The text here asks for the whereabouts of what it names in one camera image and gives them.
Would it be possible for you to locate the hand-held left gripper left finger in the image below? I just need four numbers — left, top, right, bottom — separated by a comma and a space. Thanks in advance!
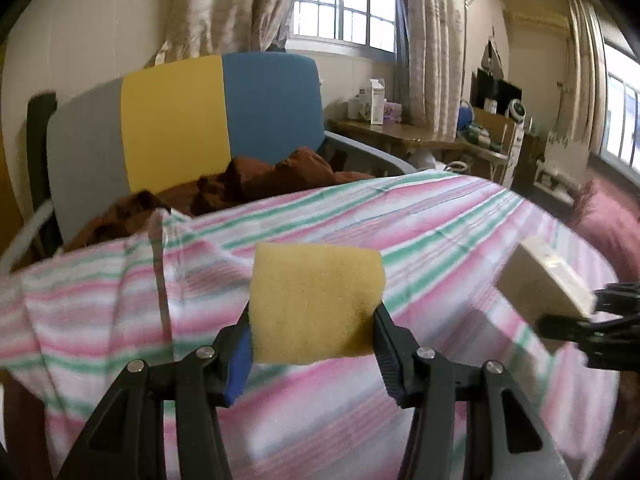
55, 300, 256, 480

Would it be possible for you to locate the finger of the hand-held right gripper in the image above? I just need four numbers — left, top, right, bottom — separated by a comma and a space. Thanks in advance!
531, 313, 601, 342
592, 282, 640, 311

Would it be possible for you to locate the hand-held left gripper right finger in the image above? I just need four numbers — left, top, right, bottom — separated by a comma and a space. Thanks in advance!
372, 302, 571, 480

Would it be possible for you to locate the cream white box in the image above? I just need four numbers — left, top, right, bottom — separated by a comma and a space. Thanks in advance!
492, 236, 598, 356

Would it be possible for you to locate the yellow sponge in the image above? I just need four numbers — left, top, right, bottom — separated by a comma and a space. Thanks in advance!
249, 242, 387, 365

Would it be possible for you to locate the pink green striped tablecloth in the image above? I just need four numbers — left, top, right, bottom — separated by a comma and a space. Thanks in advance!
0, 170, 626, 480

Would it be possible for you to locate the barred window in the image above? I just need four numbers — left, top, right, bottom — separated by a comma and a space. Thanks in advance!
600, 45, 640, 181
287, 0, 401, 56

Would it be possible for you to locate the brown blanket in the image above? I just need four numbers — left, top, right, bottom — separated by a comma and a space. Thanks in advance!
65, 147, 376, 253

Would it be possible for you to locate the brown cardboard box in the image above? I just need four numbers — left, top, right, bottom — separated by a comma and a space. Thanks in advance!
472, 107, 518, 146

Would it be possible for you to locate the beige patterned curtain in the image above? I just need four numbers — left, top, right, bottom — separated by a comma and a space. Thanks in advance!
565, 0, 608, 161
160, 0, 306, 61
400, 0, 473, 141

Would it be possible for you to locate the wooden desk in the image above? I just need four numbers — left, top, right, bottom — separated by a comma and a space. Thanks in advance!
330, 119, 506, 166

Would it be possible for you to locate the black monitor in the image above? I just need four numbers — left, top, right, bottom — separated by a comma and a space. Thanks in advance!
472, 67, 523, 111

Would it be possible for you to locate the grey yellow blue armchair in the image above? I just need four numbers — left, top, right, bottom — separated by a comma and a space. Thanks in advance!
45, 51, 418, 251

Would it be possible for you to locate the tall white carton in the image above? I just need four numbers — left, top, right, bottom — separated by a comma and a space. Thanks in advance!
370, 79, 387, 125

